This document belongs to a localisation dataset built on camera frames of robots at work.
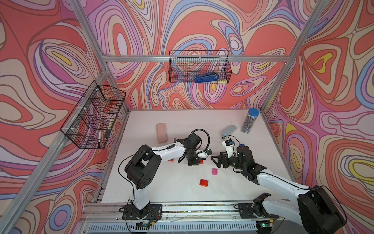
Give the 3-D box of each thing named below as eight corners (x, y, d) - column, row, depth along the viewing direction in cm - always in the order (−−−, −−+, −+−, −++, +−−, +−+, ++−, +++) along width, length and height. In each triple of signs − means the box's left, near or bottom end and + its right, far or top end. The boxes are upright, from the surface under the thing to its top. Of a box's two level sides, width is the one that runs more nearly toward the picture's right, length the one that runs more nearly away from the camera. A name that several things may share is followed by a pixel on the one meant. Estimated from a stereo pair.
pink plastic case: (158, 143, 101) (157, 141, 99) (156, 125, 112) (155, 123, 110) (167, 142, 102) (167, 139, 100) (165, 124, 113) (164, 122, 111)
